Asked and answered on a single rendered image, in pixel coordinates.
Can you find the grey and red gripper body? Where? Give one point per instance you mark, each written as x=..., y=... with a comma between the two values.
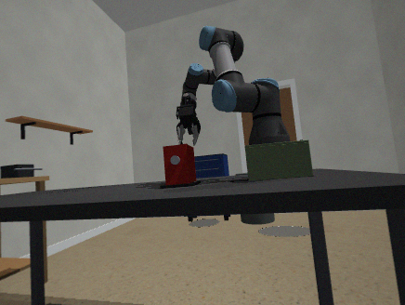
x=187, y=113

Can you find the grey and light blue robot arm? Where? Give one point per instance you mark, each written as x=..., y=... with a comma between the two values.
x=230, y=93

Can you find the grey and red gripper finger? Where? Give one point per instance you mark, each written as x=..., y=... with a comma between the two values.
x=180, y=132
x=196, y=129

